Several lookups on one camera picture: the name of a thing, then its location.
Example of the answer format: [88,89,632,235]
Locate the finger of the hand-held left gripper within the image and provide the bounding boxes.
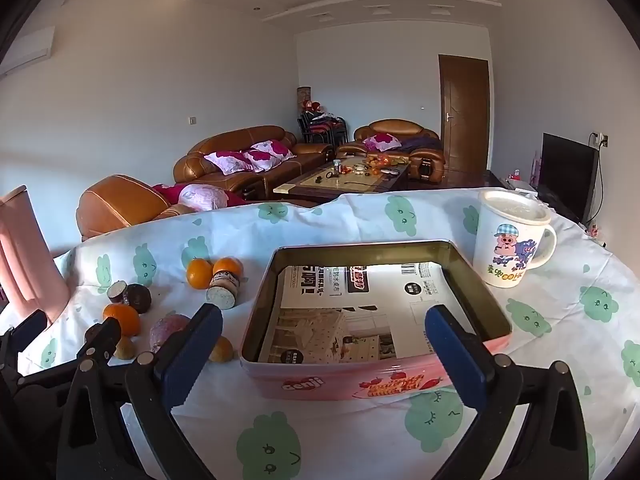
[17,316,124,396]
[0,309,49,361]

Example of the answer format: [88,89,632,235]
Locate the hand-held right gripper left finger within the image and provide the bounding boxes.
[59,302,224,480]

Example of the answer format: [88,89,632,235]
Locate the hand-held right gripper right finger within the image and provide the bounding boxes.
[424,304,591,480]

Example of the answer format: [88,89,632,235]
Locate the orange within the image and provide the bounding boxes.
[212,256,245,286]
[103,303,141,337]
[207,335,235,364]
[186,258,214,290]

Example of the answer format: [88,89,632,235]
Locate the dark purple passion fruit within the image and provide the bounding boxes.
[124,283,152,315]

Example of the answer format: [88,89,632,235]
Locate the pink tin box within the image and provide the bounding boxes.
[239,240,513,402]

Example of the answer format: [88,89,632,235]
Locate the pink plastic pitcher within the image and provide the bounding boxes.
[0,185,71,323]

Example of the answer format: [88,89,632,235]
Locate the printed paper leaflet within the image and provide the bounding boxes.
[257,261,488,365]

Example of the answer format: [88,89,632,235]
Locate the white cartoon mug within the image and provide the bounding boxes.
[472,189,558,289]

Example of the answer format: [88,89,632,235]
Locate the red blanket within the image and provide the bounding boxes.
[152,183,246,208]

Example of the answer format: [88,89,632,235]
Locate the light pink cushion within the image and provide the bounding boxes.
[178,183,228,212]

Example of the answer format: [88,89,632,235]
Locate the white cloud-print tablecloth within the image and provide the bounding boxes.
[0,187,640,480]

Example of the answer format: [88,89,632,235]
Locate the pink flowered pillow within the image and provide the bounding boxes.
[204,150,256,175]
[242,149,281,170]
[250,140,295,160]
[363,133,402,152]

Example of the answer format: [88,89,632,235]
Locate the wooden coffee table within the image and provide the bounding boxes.
[272,156,412,203]

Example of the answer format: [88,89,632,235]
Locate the dark purple blanket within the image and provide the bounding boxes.
[400,136,443,153]

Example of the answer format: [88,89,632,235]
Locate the black television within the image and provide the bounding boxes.
[537,133,601,226]

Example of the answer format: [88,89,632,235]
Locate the brown wooden door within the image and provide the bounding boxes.
[438,54,490,173]

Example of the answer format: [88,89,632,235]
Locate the stacked dark chairs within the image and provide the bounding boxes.
[298,110,347,147]

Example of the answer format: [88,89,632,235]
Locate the white air conditioner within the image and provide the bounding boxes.
[0,27,54,78]

